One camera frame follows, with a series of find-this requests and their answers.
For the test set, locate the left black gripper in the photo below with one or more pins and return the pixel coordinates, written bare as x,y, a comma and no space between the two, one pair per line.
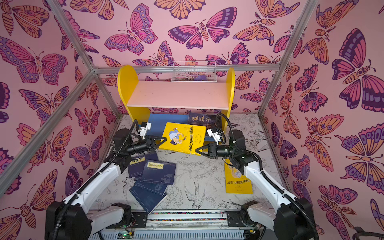
146,146

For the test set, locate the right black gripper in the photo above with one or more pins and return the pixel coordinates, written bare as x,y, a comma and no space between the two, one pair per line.
211,150

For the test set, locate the yellow cartoon book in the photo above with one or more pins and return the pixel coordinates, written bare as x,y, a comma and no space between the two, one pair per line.
183,138
235,182

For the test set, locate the dark portrait book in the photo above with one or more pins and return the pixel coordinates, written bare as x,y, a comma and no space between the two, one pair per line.
205,120

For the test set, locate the navy book yellow label top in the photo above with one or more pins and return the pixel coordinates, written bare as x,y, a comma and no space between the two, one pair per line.
158,172

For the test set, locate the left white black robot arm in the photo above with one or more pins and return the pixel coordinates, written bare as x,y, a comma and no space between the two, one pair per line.
71,219

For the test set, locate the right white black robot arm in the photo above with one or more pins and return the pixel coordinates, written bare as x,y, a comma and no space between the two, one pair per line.
292,218

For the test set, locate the yellow wooden bookshelf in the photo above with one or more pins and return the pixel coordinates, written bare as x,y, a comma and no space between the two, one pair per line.
140,96

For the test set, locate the navy book bottom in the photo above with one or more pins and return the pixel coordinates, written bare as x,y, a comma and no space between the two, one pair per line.
147,199

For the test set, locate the small green circuit board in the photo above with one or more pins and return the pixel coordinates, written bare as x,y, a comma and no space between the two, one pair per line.
125,235

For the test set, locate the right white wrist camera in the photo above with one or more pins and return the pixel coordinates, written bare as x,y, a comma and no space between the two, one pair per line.
214,132

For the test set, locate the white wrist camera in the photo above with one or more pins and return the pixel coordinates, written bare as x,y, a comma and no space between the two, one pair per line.
144,128
214,132

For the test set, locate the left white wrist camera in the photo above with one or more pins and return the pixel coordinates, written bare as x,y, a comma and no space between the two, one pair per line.
144,128

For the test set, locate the clear wire basket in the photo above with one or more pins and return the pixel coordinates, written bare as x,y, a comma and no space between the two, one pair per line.
194,71

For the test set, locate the aluminium mounting rail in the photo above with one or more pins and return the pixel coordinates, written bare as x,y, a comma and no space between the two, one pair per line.
190,219

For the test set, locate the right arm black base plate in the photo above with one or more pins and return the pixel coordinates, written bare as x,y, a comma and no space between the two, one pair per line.
236,218

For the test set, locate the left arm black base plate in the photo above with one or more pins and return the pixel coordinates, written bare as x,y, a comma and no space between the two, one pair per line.
138,220

